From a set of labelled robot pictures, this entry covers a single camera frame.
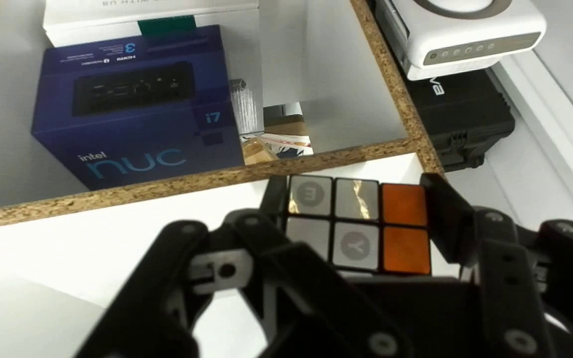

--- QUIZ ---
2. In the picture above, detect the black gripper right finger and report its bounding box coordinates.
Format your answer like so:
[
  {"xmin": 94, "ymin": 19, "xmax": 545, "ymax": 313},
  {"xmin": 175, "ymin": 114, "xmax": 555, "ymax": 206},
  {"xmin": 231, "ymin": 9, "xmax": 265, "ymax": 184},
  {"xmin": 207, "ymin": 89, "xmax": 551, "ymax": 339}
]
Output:
[{"xmin": 420, "ymin": 170, "xmax": 573, "ymax": 358}]

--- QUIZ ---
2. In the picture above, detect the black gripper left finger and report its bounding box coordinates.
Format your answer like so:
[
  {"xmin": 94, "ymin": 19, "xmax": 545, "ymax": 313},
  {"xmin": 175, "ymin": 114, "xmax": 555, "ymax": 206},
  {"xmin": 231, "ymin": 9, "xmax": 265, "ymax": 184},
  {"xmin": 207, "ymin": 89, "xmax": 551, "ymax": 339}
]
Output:
[{"xmin": 74, "ymin": 172, "xmax": 416, "ymax": 358}]

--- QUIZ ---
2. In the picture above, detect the rubik's cube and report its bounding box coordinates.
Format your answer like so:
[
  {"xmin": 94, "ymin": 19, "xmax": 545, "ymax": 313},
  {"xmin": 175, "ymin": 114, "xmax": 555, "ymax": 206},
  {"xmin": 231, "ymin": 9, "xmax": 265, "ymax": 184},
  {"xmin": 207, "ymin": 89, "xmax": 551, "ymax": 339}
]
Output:
[{"xmin": 277, "ymin": 172, "xmax": 434, "ymax": 280}]

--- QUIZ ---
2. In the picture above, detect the white open shelf unit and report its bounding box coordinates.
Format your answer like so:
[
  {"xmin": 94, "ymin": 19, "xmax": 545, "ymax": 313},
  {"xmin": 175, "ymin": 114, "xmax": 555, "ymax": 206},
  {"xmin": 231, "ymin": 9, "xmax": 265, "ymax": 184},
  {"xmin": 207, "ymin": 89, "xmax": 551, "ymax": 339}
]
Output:
[{"xmin": 0, "ymin": 0, "xmax": 474, "ymax": 358}]

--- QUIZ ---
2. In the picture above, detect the clear plastic bag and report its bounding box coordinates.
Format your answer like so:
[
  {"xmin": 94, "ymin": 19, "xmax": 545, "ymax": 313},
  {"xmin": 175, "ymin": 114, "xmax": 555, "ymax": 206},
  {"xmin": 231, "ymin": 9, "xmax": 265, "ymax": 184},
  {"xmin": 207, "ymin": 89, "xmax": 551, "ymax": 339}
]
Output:
[{"xmin": 229, "ymin": 77, "xmax": 267, "ymax": 138}]

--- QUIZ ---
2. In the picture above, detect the black hard carrying case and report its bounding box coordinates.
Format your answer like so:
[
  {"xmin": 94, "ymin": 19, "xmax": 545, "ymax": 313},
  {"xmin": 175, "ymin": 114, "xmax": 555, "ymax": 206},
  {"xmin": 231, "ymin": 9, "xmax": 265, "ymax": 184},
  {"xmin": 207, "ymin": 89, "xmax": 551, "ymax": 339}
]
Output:
[{"xmin": 406, "ymin": 67, "xmax": 518, "ymax": 172}]

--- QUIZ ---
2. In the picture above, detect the blue Intel NUC box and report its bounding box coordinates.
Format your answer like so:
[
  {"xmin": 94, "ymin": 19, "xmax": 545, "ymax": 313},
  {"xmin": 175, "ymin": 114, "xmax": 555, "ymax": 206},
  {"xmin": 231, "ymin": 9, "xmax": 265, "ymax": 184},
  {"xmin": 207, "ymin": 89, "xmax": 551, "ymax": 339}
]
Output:
[{"xmin": 30, "ymin": 23, "xmax": 249, "ymax": 192}]

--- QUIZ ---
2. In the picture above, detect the white air purifier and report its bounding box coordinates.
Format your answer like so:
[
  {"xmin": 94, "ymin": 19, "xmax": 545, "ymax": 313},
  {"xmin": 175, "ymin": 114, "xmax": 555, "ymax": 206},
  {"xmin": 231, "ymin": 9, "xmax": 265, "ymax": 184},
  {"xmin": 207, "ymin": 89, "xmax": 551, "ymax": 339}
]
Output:
[{"xmin": 372, "ymin": 0, "xmax": 549, "ymax": 83}]

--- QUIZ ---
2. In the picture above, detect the flat white cardboard box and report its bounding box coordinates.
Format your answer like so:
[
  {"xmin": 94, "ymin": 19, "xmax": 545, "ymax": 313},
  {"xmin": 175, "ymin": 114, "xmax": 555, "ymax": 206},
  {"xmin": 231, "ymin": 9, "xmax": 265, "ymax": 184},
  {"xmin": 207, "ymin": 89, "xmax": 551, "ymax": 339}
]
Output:
[{"xmin": 40, "ymin": 0, "xmax": 265, "ymax": 49}]

